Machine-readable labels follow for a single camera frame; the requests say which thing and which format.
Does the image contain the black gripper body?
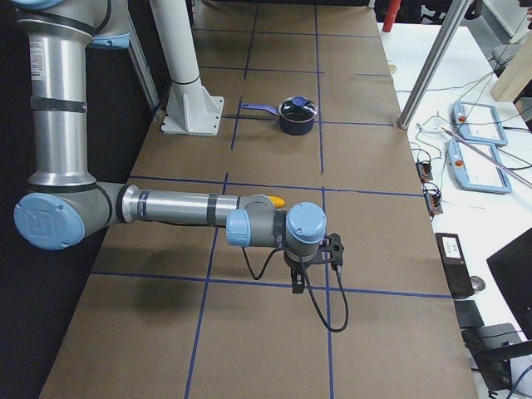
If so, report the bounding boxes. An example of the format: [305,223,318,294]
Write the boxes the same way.
[283,252,307,275]

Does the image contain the yellow corn cob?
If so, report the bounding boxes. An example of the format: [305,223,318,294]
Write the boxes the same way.
[268,196,286,209]

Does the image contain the glass pot lid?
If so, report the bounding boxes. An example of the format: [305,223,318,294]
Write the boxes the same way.
[278,96,318,122]

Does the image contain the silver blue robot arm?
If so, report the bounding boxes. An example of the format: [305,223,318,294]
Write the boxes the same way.
[13,1,332,293]

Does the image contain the dark blue saucepan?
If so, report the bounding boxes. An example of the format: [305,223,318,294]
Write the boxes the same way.
[241,96,318,135]

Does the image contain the lower orange connector block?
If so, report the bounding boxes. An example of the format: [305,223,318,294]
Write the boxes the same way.
[423,188,443,217]

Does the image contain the orange connector block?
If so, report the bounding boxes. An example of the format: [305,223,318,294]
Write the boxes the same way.
[423,188,443,217]
[416,160,433,182]

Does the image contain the upper orange connector block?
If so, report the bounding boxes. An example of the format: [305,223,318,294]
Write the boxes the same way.
[416,160,433,182]

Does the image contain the black box with label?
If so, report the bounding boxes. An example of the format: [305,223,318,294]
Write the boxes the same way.
[435,233,474,299]

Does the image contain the grey round knob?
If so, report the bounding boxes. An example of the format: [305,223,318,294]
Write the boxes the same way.
[470,276,486,293]

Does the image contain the white pillar with base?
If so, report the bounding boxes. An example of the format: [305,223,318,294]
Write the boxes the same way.
[150,0,224,136]

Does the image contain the near teach pendant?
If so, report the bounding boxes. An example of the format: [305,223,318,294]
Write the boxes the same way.
[446,139,512,195]

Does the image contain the teach pendant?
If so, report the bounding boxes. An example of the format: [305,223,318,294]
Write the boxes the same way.
[451,101,508,147]
[446,139,512,195]

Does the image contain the thin metal rod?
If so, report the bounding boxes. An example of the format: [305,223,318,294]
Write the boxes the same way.
[443,128,532,189]

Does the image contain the black monitor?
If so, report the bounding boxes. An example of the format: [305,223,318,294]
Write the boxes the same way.
[487,239,531,339]

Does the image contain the far teach pendant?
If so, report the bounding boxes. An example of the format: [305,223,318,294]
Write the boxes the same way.
[451,101,508,147]

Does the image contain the red cylinder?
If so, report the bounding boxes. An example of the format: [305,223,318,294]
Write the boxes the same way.
[382,0,401,33]

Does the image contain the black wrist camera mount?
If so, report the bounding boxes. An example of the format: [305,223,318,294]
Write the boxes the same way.
[309,233,344,270]

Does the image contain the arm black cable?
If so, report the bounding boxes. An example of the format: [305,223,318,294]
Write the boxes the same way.
[242,244,349,333]

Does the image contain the aluminium frame post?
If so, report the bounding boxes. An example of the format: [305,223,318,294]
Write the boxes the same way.
[397,0,471,130]

